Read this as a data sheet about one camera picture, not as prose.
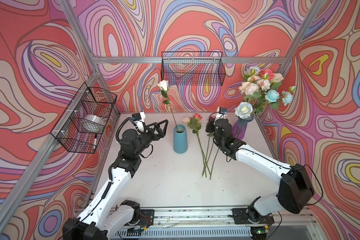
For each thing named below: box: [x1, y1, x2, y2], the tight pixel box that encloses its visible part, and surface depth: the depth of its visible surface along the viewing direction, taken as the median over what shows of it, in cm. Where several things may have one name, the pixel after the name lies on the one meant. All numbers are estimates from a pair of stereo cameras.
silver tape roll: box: [82, 114, 106, 131], surface depth 73 cm
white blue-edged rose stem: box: [234, 101, 253, 120], surface depth 72 cm
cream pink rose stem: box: [270, 73, 285, 83], surface depth 82 cm
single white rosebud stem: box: [157, 80, 179, 132], surface depth 76 cm
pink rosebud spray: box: [260, 68, 275, 81], surface depth 81 cm
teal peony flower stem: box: [264, 85, 296, 110], surface depth 79 cm
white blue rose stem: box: [244, 66, 261, 77], surface depth 84 cm
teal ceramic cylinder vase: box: [173, 124, 188, 154], surface depth 87 cm
